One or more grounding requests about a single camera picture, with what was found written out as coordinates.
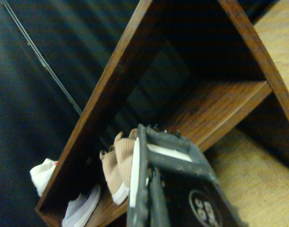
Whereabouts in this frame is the black curtain stand pole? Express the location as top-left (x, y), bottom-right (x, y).
top-left (0, 0), bottom-right (83, 116)

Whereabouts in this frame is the brown shoe rack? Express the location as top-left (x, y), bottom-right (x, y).
top-left (35, 0), bottom-right (289, 227)

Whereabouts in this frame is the lilac shoe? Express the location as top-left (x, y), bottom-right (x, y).
top-left (61, 184), bottom-right (102, 227)

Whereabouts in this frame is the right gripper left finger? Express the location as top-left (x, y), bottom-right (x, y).
top-left (126, 124), bottom-right (164, 227)

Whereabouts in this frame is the beige shoe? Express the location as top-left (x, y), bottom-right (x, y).
top-left (99, 145), bottom-right (130, 205)
top-left (114, 129), bottom-right (138, 190)

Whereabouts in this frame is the white shoe with red mark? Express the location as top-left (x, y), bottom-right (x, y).
top-left (29, 157), bottom-right (59, 197)

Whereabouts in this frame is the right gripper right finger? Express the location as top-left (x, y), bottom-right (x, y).
top-left (144, 123), bottom-right (221, 188)

